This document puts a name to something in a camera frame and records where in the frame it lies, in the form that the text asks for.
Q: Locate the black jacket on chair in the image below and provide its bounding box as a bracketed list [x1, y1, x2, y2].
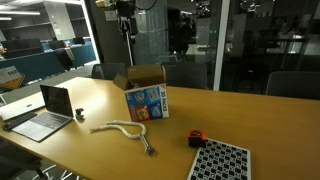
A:
[54, 47, 75, 72]

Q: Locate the orange black tape measure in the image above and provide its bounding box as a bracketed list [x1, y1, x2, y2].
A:
[187, 129, 208, 149]

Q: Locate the blue office partition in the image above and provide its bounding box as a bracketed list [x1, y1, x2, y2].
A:
[0, 43, 98, 87]

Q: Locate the white paper pillar sign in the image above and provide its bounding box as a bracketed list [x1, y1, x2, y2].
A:
[103, 10, 119, 22]

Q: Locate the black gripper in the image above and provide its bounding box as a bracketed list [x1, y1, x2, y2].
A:
[114, 0, 139, 37]

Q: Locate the yellow white sign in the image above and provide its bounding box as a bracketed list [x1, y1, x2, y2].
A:
[0, 65, 26, 91]

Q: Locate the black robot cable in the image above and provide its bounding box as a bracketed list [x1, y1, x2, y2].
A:
[134, 0, 158, 11]

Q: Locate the colourful printed cardboard box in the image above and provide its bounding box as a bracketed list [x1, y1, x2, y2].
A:
[112, 63, 170, 123]

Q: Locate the open grey laptop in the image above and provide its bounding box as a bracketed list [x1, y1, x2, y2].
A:
[11, 83, 75, 144]

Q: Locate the black phone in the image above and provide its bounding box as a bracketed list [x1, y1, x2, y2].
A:
[1, 111, 39, 132]

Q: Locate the small metal wrench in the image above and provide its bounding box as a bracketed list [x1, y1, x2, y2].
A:
[138, 131, 156, 157]

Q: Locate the closed white laptop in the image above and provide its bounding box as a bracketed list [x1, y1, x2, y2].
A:
[0, 91, 46, 122]

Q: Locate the black swivel chair base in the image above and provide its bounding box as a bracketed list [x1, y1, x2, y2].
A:
[0, 137, 82, 180]

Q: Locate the dark office chair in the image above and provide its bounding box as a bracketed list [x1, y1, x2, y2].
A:
[265, 70, 320, 101]
[90, 62, 127, 81]
[161, 61, 208, 91]

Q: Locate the black white checkerboard sheet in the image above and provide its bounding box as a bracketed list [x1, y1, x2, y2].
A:
[186, 137, 252, 180]

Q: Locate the white rope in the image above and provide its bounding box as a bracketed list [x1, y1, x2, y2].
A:
[88, 119, 148, 141]

